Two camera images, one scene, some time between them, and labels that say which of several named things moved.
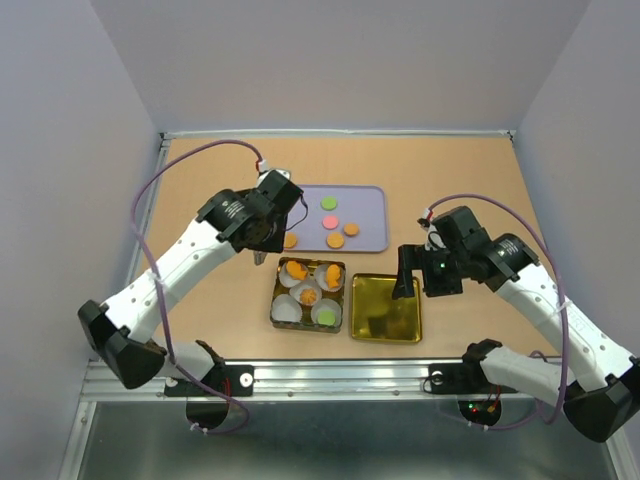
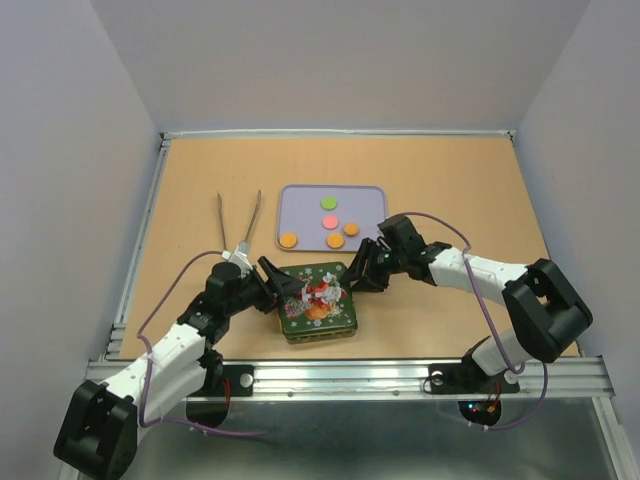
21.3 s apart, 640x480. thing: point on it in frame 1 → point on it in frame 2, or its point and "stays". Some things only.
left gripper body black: [273, 242] → [252, 294]
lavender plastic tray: [340, 218] stays
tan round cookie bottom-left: [290, 239] stays
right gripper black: [416, 257] → [367, 280]
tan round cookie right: [351, 229] stays
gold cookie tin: [308, 295] → [320, 338]
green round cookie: [329, 203] stays
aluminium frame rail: [317, 380] stays
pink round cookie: [330, 221] stays
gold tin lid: [376, 315] → [322, 306]
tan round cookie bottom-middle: [335, 240] stays
